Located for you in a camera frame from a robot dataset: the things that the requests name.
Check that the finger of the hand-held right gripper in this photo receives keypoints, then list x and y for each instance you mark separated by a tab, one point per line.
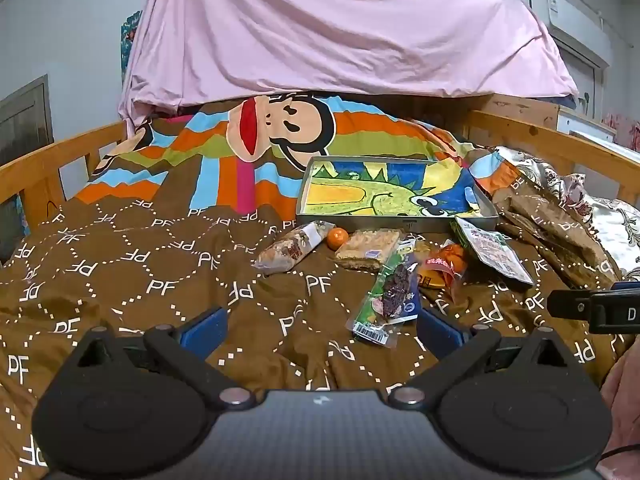
570	304

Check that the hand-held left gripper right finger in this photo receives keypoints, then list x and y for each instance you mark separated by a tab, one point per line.
437	332

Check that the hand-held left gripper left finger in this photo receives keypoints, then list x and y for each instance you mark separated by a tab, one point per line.
205	332

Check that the green dried dark fruit packet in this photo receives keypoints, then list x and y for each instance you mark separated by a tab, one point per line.
392	290

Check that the rice crispy cake packet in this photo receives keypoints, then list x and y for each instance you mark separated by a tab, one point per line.
367	250

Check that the mandarin orange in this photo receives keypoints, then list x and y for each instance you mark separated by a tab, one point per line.
338	238

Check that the metal tray with dinosaur print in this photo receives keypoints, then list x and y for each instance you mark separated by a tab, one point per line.
395	195

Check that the person's right forearm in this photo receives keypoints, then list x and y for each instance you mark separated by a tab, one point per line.
625	400

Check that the orange snack packet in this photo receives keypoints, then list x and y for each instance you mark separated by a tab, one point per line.
442	267

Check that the brown monkey printed blanket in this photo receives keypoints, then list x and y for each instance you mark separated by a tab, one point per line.
150	260

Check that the green and white snack packet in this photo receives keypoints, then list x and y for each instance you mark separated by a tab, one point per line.
495	250

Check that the floral satin quilt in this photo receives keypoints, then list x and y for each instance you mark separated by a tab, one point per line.
605	210

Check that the clear nut bar packet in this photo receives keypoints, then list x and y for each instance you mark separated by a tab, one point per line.
292	250

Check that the pink floral cloth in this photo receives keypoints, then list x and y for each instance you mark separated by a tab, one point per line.
622	132

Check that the white cabinet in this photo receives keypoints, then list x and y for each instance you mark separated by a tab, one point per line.
585	122

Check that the raw wooden board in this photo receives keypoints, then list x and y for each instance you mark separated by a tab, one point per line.
515	110

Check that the white air conditioner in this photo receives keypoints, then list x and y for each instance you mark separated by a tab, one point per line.
570	15

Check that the pink bed sheet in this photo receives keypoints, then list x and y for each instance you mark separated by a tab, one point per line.
325	35

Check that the wooden bed frame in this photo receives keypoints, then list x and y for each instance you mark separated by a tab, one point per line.
75	149

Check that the grey window frame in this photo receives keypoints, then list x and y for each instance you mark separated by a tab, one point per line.
25	120

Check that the wall poster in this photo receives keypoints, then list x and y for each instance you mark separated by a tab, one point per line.
129	45

